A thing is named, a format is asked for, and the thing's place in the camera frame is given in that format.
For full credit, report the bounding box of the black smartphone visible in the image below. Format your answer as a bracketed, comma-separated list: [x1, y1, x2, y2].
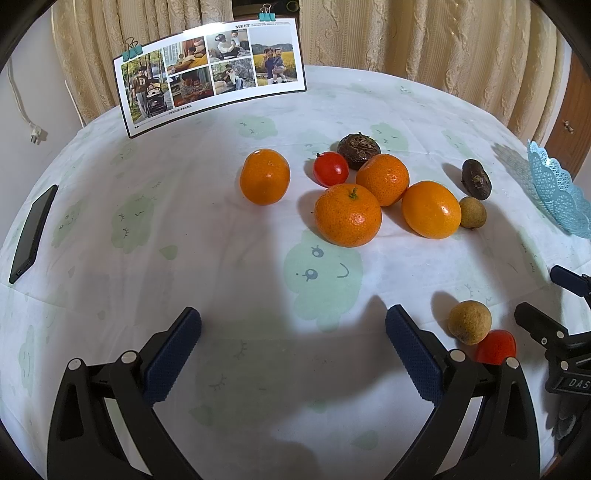
[9, 185, 58, 284]

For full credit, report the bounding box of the beige curtain left panel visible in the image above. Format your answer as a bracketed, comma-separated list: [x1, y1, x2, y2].
[50, 0, 233, 125]

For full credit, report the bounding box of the teal binder clip left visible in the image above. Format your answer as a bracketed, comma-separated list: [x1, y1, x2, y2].
[122, 37, 143, 63]

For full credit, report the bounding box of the smooth orange mandarin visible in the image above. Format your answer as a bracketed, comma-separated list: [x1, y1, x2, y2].
[402, 181, 462, 239]

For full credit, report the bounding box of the beige curtain right panel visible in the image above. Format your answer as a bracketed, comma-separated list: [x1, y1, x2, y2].
[300, 0, 570, 142]

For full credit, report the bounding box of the photo collage card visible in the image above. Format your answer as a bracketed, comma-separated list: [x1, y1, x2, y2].
[113, 16, 307, 138]

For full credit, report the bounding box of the teal binder clip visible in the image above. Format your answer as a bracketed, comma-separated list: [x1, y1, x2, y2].
[259, 3, 276, 22]
[122, 37, 143, 63]

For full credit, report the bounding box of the white cloud pattern tablecloth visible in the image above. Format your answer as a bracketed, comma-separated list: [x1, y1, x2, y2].
[1, 67, 590, 479]

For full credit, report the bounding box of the beige curtain panel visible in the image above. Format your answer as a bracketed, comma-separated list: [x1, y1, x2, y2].
[300, 0, 570, 142]
[50, 0, 233, 125]

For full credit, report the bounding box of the dark brown oblong fruit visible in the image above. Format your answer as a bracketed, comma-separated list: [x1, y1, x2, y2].
[462, 159, 492, 200]

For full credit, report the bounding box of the large mandarin with stem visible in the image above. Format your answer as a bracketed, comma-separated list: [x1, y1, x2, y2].
[314, 183, 382, 248]

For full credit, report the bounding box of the small tan longan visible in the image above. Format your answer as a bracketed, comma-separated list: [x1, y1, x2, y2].
[459, 197, 488, 229]

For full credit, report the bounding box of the dark brown round fruit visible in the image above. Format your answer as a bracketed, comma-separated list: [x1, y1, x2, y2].
[337, 132, 382, 171]

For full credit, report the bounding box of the brown wooden door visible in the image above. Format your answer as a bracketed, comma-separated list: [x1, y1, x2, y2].
[545, 54, 591, 179]

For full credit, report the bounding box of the red cherry tomato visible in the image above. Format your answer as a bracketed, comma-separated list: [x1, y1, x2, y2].
[312, 151, 349, 188]
[475, 330, 517, 365]

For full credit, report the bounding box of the light blue lattice basket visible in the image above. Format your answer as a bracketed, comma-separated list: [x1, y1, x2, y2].
[527, 140, 591, 239]

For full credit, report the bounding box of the white power plug cable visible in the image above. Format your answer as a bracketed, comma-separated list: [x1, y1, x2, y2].
[6, 58, 49, 146]

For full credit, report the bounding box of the teal binder clip right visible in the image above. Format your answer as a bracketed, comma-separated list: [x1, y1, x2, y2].
[259, 3, 276, 22]

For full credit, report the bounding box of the larger tan longan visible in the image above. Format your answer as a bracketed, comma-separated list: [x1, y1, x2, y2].
[448, 300, 492, 346]

